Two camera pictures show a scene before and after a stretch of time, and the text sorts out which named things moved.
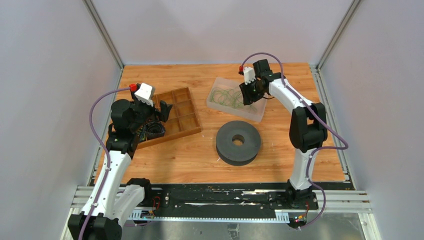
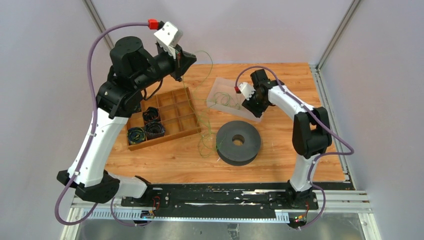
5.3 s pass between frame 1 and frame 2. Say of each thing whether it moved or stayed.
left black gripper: moved
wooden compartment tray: stayed
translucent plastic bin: stayed
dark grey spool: stayed
